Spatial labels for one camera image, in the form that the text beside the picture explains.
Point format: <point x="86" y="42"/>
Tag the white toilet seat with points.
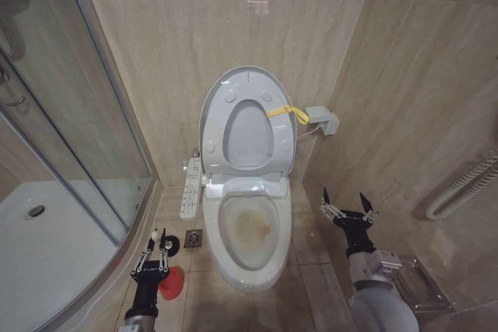
<point x="218" y="122"/>

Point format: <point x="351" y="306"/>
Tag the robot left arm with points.
<point x="138" y="322"/>

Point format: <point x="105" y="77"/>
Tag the square metal floor drain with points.
<point x="193" y="238"/>

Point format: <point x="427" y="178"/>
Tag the curved glass shower enclosure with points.
<point x="78" y="114"/>

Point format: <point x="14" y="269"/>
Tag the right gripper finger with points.
<point x="367" y="207"/>
<point x="330" y="207"/>

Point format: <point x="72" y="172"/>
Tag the clear acrylic holder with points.
<point x="424" y="285"/>

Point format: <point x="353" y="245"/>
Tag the grey wall socket box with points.
<point x="322" y="118"/>

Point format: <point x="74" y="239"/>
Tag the round chrome shower drain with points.
<point x="36" y="210"/>

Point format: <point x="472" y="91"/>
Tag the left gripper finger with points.
<point x="162" y="258"/>
<point x="142" y="260"/>

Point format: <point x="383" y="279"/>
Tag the white toilet lid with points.
<point x="249" y="74"/>

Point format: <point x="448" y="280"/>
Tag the white toilet bowl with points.
<point x="218" y="266"/>

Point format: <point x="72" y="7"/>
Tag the white bidet control panel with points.
<point x="190" y="192"/>

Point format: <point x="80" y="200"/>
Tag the white shower tray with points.
<point x="58" y="250"/>

